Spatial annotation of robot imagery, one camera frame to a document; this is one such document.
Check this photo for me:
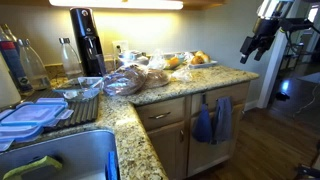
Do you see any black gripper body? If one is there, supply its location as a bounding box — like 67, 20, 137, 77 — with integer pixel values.
250, 18, 279, 50

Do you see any blue microfiber cloth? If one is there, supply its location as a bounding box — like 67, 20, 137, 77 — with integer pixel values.
192, 104, 212, 143

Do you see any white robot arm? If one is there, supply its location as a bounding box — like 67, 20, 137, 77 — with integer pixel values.
240, 0, 294, 64

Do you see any wooden drawer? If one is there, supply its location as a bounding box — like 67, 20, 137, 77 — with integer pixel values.
136, 97, 185, 131
191, 82, 250, 116

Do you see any black drawer hook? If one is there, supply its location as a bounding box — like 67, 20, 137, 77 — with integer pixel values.
201, 93, 207, 105

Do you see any left wooden drawer front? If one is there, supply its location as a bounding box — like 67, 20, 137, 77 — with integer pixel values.
136, 97, 185, 131

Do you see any white plate with rolls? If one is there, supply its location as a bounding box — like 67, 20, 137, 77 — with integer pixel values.
187, 51, 217, 69

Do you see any grey-blue striped towel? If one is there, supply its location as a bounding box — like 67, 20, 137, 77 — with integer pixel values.
211, 96, 232, 144

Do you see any clear plastic bag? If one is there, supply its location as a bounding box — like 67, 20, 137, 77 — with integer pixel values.
171, 66, 192, 82

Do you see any bowl with orange fruit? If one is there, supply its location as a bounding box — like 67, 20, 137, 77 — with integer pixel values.
164, 53, 185, 70

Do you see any bagged brown bread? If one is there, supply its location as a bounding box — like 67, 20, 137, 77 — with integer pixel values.
144, 69, 170, 89

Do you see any wooden cabinet door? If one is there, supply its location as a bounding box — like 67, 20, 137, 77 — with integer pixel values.
147, 122, 185, 180
187, 104, 244, 177

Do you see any bagged dark bread loaf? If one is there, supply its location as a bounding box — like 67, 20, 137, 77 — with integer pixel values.
103, 64, 147, 96

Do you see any left wooden cabinet door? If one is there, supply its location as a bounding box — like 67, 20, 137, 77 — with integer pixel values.
147, 122, 185, 180

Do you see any under-cabinet light strip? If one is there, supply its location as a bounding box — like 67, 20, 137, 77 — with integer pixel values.
49, 0, 183, 10

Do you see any black soda maker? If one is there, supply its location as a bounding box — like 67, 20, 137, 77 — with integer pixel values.
70, 8, 106, 77

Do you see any clear glass food container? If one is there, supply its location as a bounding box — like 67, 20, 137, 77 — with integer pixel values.
53, 77, 103, 101

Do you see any black dish drying mat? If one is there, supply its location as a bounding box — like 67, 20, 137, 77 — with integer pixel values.
22, 90, 99, 133

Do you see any clear bottle silver cap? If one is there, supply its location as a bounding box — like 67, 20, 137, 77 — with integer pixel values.
59, 38, 83, 79

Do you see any blue sponge in sink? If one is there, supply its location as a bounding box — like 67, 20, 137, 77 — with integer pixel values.
105, 151, 118, 180

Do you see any stainless steel sink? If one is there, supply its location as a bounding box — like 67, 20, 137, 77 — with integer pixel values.
0, 129, 120, 180

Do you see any blue plastic container lid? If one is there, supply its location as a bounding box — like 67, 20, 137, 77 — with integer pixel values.
0, 98, 73, 127

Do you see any clear glass carafe bottle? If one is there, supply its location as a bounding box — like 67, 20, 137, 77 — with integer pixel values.
18, 39, 50, 90

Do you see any dark bottle red label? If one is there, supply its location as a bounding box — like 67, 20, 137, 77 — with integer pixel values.
0, 24, 33, 96

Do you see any green yellow sponge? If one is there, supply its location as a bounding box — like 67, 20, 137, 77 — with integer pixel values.
2, 156, 63, 180

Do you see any metal drawer handle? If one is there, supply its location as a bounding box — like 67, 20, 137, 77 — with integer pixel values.
148, 112, 171, 119

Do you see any white wall outlet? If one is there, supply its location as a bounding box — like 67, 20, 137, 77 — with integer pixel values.
112, 40, 129, 55

